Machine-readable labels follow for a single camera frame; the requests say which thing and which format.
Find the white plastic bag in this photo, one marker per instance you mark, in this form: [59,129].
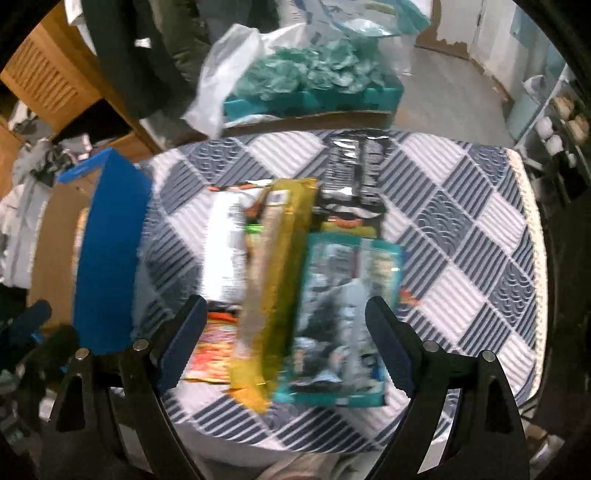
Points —
[217,83]

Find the red orange snack packet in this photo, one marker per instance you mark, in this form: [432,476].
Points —
[212,357]

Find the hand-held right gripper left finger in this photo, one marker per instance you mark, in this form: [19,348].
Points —
[178,350]

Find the white cup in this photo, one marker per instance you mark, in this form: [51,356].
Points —
[545,125]
[556,145]

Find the teal snack packet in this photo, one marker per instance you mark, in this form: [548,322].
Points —
[337,323]

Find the white snack packet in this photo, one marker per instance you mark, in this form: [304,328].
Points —
[224,249]

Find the black snack packet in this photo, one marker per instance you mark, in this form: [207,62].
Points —
[351,180]

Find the gold snack packet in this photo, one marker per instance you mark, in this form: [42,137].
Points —
[272,286]

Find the blue cardboard box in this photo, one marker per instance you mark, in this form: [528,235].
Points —
[111,258]

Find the blue zip plastic bag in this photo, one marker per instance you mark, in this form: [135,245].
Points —
[369,21]

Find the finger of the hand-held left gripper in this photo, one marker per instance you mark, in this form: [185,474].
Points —
[30,318]

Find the teal tray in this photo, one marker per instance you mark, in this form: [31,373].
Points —
[300,102]

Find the dark hanging jacket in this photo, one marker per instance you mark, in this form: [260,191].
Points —
[134,69]

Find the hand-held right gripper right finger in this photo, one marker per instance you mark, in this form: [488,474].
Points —
[392,350]

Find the blue white checked tablecloth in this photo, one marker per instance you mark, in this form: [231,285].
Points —
[461,258]

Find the shelf rack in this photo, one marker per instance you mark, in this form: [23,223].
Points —
[561,138]

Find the olive hanging jacket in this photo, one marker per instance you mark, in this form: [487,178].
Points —
[184,32]

